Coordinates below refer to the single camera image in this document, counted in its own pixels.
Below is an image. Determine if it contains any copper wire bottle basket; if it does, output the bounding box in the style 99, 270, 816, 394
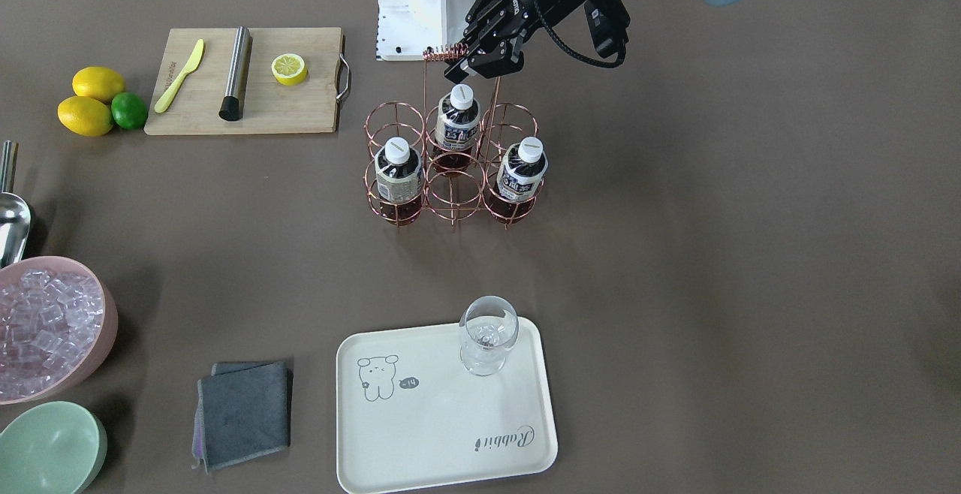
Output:
363, 80, 543, 228

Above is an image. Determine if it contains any wine glass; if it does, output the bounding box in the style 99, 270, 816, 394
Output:
459, 295, 520, 377

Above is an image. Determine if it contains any metal ice scoop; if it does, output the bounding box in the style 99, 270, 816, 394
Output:
1, 140, 33, 268

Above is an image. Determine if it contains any pink bowl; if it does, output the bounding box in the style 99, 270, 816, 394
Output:
1, 257, 118, 405

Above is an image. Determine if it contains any yellow plastic knife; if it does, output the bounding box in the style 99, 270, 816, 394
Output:
153, 39, 206, 113

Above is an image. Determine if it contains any wooden cutting board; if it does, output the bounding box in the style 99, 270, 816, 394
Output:
144, 26, 349, 136

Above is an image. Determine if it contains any cream serving tray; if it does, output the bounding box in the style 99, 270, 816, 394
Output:
336, 318, 559, 493

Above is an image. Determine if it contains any pile of clear ice cubes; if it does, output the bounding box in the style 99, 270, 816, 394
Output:
1, 268, 105, 402

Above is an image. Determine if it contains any tea bottle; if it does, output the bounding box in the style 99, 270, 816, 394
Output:
432, 83, 481, 172
485, 136, 548, 224
375, 136, 423, 226

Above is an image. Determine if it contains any green lime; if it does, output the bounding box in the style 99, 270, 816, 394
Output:
110, 92, 149, 129

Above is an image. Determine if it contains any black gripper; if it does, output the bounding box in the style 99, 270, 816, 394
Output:
443, 0, 629, 84

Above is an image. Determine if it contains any grey folded cloth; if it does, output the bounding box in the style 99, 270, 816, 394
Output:
191, 361, 293, 473

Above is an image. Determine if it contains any mint green bowl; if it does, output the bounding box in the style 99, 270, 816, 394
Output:
1, 401, 107, 493

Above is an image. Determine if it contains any yellow lemon back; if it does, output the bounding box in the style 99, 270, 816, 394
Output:
71, 66, 126, 104

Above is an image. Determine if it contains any half lemon slice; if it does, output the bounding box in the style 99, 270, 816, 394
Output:
270, 53, 309, 86

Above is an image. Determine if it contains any yellow lemon front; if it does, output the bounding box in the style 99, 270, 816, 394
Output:
57, 96, 114, 136

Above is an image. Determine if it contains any yellow lemon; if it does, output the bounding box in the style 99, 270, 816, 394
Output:
57, 96, 114, 136
71, 66, 126, 104

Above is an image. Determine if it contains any steel muddler black tip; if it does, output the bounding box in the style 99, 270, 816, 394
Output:
218, 26, 253, 122

